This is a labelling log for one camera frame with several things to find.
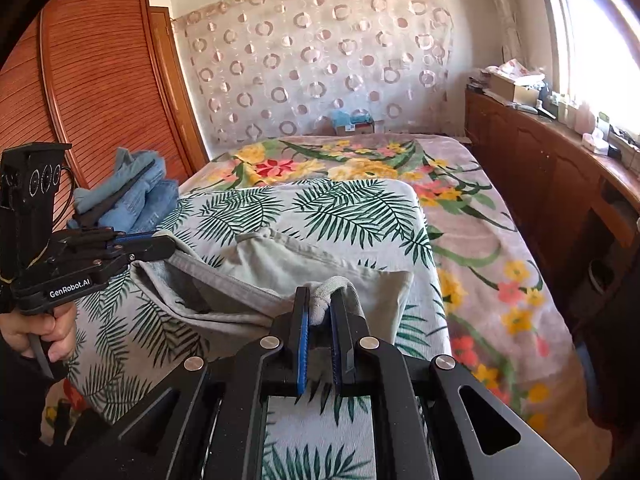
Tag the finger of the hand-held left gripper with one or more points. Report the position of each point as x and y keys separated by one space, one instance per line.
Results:
x=155 y=249
x=127 y=239

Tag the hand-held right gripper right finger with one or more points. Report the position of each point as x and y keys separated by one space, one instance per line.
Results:
x=336 y=355

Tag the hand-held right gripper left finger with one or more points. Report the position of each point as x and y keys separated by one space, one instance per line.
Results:
x=302 y=340

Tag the grey pants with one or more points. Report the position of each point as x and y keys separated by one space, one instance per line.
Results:
x=280 y=270

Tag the person's left forearm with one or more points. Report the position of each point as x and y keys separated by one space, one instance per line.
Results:
x=20 y=400

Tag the dark folded pants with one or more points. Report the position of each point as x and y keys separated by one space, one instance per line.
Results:
x=115 y=202

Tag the person's left hand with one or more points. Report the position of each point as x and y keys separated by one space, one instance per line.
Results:
x=55 y=330

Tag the light blue folded jeans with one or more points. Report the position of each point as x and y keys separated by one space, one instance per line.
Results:
x=125 y=175

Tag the leaf print bed sheet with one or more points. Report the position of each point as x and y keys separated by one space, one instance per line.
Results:
x=325 y=210

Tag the wooden slatted wardrobe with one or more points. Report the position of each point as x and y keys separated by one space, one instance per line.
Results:
x=110 y=95

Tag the floral blanket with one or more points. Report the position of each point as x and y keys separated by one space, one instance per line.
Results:
x=490 y=260

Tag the circle patterned curtain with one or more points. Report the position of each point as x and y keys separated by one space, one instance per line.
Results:
x=310 y=60

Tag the wooden cabinet counter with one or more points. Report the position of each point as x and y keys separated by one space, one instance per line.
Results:
x=530 y=175

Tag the dark chair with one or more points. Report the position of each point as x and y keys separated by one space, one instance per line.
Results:
x=615 y=310

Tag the beige cardboard box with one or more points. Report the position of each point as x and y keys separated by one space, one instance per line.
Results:
x=515 y=90

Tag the white tissue box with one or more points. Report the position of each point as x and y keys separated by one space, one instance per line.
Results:
x=595 y=142

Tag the floral paper bag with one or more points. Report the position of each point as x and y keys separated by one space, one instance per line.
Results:
x=517 y=69

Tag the group of white bottles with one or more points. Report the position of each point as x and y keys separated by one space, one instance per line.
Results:
x=575 y=112

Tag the black power strip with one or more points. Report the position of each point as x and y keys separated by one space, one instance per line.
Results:
x=625 y=147

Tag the beige window curtain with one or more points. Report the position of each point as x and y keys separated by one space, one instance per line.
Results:
x=492 y=5

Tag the wooden framed window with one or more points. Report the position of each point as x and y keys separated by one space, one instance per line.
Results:
x=595 y=35

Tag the wall socket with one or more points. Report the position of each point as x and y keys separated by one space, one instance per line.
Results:
x=400 y=63

